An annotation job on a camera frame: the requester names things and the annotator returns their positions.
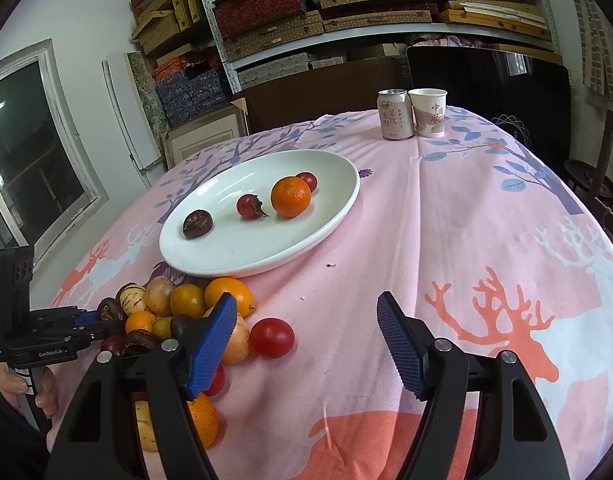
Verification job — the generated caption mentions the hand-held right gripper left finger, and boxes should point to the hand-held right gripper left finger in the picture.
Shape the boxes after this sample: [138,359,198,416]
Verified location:
[45,292,238,480]

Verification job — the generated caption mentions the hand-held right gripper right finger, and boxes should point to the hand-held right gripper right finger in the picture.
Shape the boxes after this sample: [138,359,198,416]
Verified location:
[377,291,572,480]

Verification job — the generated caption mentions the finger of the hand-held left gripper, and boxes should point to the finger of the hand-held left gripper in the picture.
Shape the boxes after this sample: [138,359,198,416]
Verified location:
[34,321,126,347]
[32,306,101,327]

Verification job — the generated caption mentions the dark red tomato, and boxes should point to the dark red tomato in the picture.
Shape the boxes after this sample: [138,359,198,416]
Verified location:
[100,335,127,357]

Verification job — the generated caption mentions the brown chestnut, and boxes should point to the brown chestnut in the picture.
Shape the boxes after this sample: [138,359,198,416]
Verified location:
[169,313,197,341]
[97,297,126,323]
[122,330,161,357]
[182,209,214,239]

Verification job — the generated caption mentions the large red tomato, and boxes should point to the large red tomato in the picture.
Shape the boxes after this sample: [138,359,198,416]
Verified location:
[249,317,295,359]

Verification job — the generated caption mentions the small orange mandarin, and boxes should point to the small orange mandarin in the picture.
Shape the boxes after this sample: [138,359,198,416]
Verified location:
[125,311,157,335]

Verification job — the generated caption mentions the striped yellow pepino melon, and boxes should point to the striped yellow pepino melon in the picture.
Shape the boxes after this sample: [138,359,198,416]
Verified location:
[115,283,148,315]

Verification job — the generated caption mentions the yellow passion fruit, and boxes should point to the yellow passion fruit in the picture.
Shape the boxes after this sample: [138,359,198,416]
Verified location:
[145,276,176,317]

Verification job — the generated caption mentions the white oval plate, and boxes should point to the white oval plate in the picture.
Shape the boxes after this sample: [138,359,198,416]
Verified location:
[159,149,361,279]

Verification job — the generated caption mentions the person's left hand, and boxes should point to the person's left hand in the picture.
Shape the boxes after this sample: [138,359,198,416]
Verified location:
[0,361,58,419]

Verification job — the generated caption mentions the pale yellow round fruit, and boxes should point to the pale yellow round fruit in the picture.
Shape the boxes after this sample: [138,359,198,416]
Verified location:
[202,305,250,365]

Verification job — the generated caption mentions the yellow-orange citrus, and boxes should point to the yellow-orange citrus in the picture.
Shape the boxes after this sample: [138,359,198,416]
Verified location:
[204,277,254,317]
[169,283,208,319]

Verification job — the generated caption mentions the pink deer print tablecloth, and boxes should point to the pink deer print tablecloth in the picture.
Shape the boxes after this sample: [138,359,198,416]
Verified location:
[49,105,613,480]

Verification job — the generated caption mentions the plain yellow pepino melon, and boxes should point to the plain yellow pepino melon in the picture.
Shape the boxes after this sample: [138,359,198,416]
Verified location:
[131,400,160,452]

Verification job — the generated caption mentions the white board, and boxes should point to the white board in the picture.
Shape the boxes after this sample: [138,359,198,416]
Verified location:
[102,55,162,174]

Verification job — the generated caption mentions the framed cardboard picture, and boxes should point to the framed cardboard picture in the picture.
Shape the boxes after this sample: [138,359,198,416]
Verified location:
[163,105,250,168]

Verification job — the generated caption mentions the beige drink can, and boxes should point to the beige drink can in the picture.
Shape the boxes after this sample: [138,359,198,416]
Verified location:
[377,88,416,141]

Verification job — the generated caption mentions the white paper cup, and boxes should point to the white paper cup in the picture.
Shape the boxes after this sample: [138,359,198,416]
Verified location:
[408,88,448,139]

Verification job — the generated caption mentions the marbled board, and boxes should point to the marbled board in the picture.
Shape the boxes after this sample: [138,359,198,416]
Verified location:
[127,52,172,131]

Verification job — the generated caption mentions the stack of blue floral boxes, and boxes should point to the stack of blue floral boxes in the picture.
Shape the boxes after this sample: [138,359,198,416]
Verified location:
[153,57,232,128]

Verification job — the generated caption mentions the dark wooden chair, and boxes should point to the dark wooden chair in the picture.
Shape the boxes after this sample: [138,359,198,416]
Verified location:
[561,109,613,223]

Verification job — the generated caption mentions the brown wooden board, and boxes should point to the brown wooden board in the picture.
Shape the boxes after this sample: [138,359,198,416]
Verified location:
[231,55,412,133]

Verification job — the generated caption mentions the black panel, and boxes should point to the black panel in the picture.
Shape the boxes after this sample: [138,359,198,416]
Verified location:
[405,45,573,161]

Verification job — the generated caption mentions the white metal shelf unit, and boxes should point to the white metal shelf unit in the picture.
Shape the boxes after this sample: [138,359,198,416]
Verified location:
[189,0,562,97]

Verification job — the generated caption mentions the pink folded cloth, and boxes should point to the pink folded cloth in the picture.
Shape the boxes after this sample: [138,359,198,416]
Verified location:
[415,32,487,49]

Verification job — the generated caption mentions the pile of tan boxes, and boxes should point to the pile of tan boxes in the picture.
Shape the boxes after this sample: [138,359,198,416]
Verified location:
[130,0,207,58]

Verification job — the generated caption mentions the patterned curtain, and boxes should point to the patterned curtain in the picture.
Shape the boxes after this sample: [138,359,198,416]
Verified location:
[565,0,613,108]

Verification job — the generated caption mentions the window with white frame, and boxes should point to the window with white frame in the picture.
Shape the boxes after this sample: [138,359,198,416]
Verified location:
[0,39,110,276]

